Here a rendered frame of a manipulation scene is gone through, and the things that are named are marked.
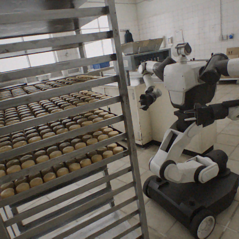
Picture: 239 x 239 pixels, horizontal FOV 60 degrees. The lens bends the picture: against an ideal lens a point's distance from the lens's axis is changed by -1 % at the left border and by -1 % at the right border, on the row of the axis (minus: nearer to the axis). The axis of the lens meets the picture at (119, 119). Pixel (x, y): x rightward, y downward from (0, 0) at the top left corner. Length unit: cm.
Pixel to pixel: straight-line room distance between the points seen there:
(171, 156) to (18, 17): 114
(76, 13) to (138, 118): 184
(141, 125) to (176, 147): 118
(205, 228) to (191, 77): 99
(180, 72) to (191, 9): 552
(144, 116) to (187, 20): 465
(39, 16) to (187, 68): 86
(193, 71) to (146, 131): 148
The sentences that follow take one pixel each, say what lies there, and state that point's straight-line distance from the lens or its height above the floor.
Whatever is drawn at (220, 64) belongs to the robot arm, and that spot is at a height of 110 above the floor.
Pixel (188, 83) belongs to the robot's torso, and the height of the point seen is 100.
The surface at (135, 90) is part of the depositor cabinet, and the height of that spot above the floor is 79.
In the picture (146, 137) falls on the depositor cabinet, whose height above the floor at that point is 16.
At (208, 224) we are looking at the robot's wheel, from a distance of 165.
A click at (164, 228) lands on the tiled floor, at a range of 173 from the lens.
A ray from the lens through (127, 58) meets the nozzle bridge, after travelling 244.
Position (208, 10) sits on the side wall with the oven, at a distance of 661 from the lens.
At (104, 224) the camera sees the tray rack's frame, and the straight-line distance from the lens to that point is 162.
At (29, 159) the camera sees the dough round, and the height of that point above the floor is 88.
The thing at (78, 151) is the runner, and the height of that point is 88.
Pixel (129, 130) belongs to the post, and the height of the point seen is 90.
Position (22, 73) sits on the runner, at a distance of 82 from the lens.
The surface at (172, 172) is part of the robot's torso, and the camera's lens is 145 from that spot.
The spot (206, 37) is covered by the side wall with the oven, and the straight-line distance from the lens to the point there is 662.
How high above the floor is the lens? 125
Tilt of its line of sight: 18 degrees down
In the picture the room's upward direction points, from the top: 9 degrees counter-clockwise
